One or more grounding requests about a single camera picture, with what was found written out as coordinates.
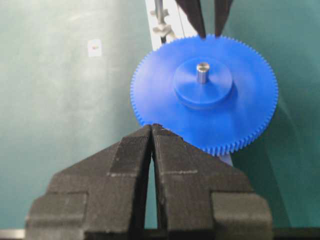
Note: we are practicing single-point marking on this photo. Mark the steel shaft near rail end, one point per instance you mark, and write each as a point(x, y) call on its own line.
point(202, 72)

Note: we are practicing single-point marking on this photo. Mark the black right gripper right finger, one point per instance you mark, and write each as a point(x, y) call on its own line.
point(200, 197)

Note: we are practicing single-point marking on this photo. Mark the white sticker with dark dot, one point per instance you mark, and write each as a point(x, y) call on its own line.
point(94, 48)

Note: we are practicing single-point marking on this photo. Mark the large blue plastic gear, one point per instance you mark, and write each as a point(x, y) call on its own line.
point(241, 93)

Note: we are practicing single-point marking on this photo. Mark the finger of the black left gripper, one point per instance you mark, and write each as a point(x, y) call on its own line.
point(222, 10)
point(193, 11)

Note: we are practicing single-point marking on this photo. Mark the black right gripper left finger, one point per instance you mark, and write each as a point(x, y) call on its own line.
point(102, 197)

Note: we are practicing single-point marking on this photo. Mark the silver aluminium extrusion rail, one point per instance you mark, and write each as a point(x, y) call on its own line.
point(155, 100)

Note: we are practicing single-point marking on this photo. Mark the steel shaft mid rail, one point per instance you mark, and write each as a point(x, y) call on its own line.
point(162, 29)

